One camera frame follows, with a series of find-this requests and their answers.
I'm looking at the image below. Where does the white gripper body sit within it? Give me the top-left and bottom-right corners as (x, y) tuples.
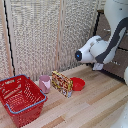
(91, 61), (106, 72)

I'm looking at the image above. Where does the silver drawer handle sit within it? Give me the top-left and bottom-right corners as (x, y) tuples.
(110, 60), (122, 67)

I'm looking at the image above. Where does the brown drawer with silver handle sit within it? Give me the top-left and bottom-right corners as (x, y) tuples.
(101, 48), (128, 80)

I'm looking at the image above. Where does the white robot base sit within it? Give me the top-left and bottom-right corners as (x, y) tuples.
(110, 66), (128, 128)

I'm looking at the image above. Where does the dark brown drawer cabinet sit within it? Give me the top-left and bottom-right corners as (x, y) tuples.
(94, 9), (128, 83)

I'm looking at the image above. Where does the red bowl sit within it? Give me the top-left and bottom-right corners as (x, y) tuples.
(69, 76), (87, 92)

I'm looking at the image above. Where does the colourful patterned snack box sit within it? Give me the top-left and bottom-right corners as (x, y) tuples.
(50, 70), (74, 99)

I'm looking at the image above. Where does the pink mug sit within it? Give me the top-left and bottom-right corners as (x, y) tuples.
(38, 74), (52, 94)

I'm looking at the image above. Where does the red plastic shopping basket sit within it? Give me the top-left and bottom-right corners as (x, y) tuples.
(0, 74), (48, 128)

